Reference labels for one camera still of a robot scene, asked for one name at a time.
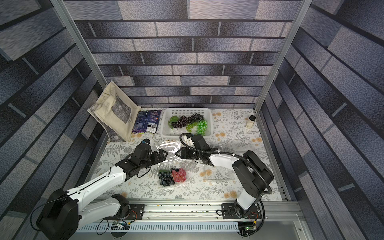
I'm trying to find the beige canvas tote bag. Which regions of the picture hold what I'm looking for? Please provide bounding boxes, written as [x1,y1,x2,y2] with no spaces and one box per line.
[87,82,141,142]

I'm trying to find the floral tablecloth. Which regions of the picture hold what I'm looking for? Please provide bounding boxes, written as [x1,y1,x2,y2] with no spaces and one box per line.
[90,109,271,201]

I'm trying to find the white plastic basket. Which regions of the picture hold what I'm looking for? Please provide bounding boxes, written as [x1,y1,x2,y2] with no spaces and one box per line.
[160,108,214,139]

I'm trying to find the red grape bunch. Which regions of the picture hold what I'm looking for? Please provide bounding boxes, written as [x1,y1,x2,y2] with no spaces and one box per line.
[171,168,187,183]

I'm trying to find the right aluminium frame post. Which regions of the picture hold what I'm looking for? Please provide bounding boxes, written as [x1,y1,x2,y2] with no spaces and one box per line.
[254,0,312,114]

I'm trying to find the dark purple grape bunch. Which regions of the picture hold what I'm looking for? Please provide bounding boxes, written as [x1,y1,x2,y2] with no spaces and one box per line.
[168,114,204,129]

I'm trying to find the blue snack bag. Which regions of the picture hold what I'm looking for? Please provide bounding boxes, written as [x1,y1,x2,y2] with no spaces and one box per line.
[132,110,162,134]

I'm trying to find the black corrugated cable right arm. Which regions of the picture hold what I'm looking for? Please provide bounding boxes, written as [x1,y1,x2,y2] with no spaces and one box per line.
[179,132,273,235]

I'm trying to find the left aluminium frame post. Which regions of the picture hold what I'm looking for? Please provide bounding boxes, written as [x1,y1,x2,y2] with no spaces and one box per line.
[50,0,107,89]

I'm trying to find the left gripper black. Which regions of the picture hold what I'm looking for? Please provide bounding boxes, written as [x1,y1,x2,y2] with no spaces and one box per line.
[140,148,170,170]

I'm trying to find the small bottle black cap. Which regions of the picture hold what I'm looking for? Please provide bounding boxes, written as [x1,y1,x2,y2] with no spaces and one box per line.
[246,115,256,129]

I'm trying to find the bright green grape bunch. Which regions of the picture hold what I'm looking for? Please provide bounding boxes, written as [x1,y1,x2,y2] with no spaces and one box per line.
[197,120,208,136]

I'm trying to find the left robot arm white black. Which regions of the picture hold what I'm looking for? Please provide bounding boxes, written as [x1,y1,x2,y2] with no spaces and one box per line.
[32,143,168,240]

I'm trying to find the dark blue grape bunch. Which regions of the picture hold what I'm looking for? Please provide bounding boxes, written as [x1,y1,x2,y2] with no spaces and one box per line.
[158,170,175,187]

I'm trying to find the circuit board left wires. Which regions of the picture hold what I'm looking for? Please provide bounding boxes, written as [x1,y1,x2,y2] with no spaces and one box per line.
[96,218,136,236]

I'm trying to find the aluminium rail base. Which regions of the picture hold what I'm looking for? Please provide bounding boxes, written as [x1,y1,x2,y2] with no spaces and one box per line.
[76,201,313,240]

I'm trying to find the clear plastic clamshell container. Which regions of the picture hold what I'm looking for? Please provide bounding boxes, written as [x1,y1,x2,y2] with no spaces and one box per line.
[153,141,237,189]

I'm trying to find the green circuit board right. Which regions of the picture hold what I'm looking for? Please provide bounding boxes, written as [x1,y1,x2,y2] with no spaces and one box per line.
[238,221,258,237]

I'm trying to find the aluminium frame post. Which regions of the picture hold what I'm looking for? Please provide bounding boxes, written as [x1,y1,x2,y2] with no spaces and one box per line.
[50,0,107,89]
[254,0,312,114]

